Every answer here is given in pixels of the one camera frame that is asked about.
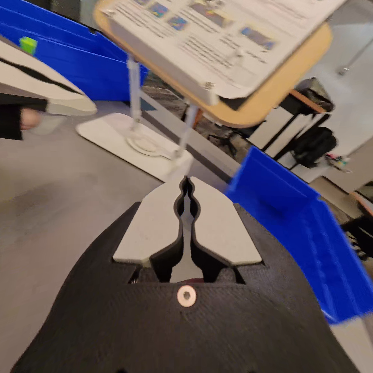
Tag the green cube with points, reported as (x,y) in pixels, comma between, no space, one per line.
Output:
(27,45)

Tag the wooden board document stand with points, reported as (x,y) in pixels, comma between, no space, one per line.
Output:
(262,110)

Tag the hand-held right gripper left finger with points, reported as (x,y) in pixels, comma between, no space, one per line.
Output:
(151,230)

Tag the grey desk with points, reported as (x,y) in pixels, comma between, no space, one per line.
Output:
(58,204)

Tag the black draped office chair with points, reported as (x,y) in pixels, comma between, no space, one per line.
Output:
(314,145)

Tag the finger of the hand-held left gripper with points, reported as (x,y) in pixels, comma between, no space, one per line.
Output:
(64,99)
(32,62)

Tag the wooden top black desk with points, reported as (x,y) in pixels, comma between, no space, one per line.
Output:
(306,102)

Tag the person's left hand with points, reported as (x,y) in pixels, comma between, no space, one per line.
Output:
(30,119)

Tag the grey table with wooden edge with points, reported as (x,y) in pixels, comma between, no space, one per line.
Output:
(362,204)

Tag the blue plastic bin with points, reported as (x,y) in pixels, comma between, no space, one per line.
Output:
(87,58)
(291,204)

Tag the small tray of bottles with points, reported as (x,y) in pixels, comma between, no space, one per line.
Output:
(338,163)

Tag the printed paper sheet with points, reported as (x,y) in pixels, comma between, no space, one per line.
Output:
(233,43)

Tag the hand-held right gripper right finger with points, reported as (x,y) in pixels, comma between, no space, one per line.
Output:
(224,233)

